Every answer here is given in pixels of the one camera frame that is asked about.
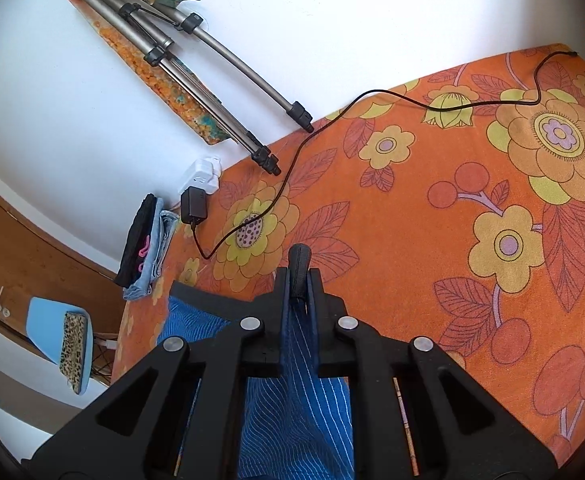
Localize silver tripod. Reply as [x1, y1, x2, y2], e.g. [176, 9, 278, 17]
[57, 0, 315, 177]

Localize black cable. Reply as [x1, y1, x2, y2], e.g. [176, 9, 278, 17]
[190, 50, 579, 261]

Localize blue striped boxer shorts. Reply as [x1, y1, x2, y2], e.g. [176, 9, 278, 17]
[157, 280, 356, 480]

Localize light blue folded jeans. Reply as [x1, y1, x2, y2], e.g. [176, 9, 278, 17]
[121, 196, 178, 301]

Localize leopard print cloth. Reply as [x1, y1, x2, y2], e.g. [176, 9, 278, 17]
[58, 312, 87, 394]

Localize orange floral scarf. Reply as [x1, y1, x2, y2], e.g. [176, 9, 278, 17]
[68, 0, 228, 145]

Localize black folded garment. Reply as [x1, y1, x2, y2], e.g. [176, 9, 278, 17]
[114, 194, 157, 288]

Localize light blue chair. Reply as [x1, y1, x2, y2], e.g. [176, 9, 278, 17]
[26, 297, 94, 396]

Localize wooden door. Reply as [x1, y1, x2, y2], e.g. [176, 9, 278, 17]
[0, 196, 124, 356]

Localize black power adapter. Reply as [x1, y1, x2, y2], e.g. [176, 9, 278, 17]
[180, 185, 208, 226]

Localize orange floral bedsheet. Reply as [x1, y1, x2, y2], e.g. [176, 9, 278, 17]
[114, 44, 585, 463]

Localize white power strip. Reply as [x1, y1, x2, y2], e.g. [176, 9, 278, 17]
[178, 156, 223, 195]

